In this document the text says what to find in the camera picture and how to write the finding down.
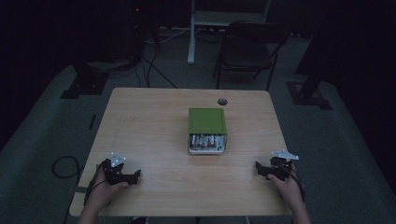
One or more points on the white plastic drawer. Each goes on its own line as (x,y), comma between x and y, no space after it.
(205,151)

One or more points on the person's left hand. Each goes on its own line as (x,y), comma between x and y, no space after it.
(101,193)

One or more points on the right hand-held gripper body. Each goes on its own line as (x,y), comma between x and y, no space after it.
(280,171)

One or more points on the grey tape strip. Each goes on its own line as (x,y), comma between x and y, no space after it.
(80,189)

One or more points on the black marker pen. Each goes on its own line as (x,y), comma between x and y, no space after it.
(92,122)

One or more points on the person's right hand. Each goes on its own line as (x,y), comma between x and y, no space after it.
(289,189)

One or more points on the white desk frame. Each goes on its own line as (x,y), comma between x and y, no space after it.
(191,37)

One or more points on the green box lid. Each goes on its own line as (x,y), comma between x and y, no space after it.
(206,120)

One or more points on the black folding chair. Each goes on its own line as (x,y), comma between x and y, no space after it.
(246,53)

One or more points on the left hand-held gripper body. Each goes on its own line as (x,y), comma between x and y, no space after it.
(115,174)

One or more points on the pile of white batteries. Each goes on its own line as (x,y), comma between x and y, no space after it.
(207,141)

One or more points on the dark round table grommet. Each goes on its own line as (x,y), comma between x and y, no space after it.
(222,101)

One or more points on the black stand with flat base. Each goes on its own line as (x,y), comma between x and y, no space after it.
(85,82)
(308,95)

